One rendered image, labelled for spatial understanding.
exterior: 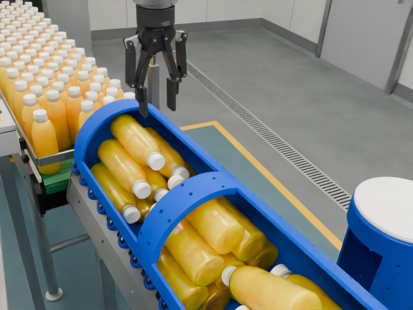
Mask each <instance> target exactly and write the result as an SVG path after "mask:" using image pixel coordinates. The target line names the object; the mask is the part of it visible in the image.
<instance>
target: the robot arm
mask: <svg viewBox="0 0 413 310"><path fill-rule="evenodd" d="M132 1H133V2H134V3H135V4H136V23H137V31H136V33H135V36H132V37H130V38H123V43H124V46H125V83H126V84H127V85H128V86H129V87H130V88H135V100H136V101H137V102H138V103H139V112H140V114H141V115H142V116H143V117H144V118H148V90H147V88H146V87H145V86H144V82H145V79H146V75H147V71H148V68H149V63H150V60H151V58H152V56H153V54H154V53H156V52H158V51H160V52H162V53H163V57H164V60H165V63H166V66H167V69H168V72H169V75H170V77H168V78H167V107H168V108H170V109H171V110H172V111H176V94H178V93H179V83H180V82H181V81H182V79H181V78H185V77H186V76H187V61H186V40H187V33H186V32H184V31H182V30H178V31H177V30H175V27H174V24H175V4H176V3H177V2H178V0H132ZM173 38H175V47H176V63H175V60H174V58H173V54H172V53H173V51H172V48H171V45H170V44H171V42H172V40H173ZM138 41H139V43H140V44H141V50H140V59H139V62H138V66H137V69H136V50H135V48H137V42H138ZM176 65H177V67H176Z"/></svg>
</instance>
